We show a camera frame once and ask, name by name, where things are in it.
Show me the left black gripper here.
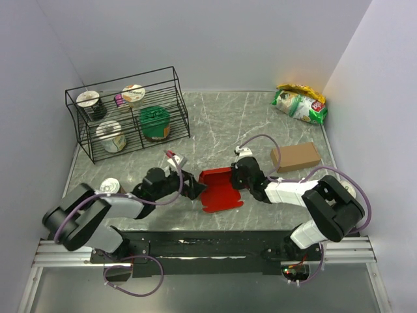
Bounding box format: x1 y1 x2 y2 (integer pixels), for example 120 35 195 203
153 166 207 201

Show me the red paper box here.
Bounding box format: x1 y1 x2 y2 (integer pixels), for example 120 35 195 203
199 167 244 213

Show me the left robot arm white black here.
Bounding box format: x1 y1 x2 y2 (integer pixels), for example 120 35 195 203
42 168 207 262

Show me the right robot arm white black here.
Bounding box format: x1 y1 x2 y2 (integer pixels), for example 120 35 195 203
231 156 365 260

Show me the brown cardboard box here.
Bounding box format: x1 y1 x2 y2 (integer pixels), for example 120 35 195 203
270 142 321 173

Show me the green lidded jar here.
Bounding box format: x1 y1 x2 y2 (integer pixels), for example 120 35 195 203
139 106 170 142

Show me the metal tin can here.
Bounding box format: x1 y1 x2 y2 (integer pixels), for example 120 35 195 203
98 177 126 194

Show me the green chips bag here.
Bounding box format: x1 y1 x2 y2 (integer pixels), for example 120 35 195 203
271 89 328 125

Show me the yellow chips bag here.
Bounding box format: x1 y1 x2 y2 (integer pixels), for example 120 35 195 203
276 83 326 104

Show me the white cup lower shelf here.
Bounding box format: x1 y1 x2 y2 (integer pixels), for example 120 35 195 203
96 121 126 153

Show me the white yogurt cup orange label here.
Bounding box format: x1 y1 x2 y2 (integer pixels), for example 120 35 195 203
121 84 146 108

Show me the small purple white cup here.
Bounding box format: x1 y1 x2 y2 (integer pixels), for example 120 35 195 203
114 94 126 107

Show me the foil lid dark cup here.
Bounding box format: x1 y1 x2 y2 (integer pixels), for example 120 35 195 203
76 91 107 121

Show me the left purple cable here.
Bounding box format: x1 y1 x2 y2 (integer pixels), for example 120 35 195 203
53 150 184 297

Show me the purple cable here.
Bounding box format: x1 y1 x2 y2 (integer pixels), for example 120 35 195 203
53 150 184 297
240 134 373 285

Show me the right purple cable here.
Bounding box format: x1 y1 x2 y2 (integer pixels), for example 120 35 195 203
240 134 373 285

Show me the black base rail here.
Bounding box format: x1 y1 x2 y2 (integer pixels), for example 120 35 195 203
91 230 322 278

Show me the black wire rack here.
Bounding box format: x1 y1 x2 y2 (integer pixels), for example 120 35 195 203
65 66 191 163

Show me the aluminium frame rail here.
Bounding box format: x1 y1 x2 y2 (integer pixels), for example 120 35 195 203
17 208 393 313

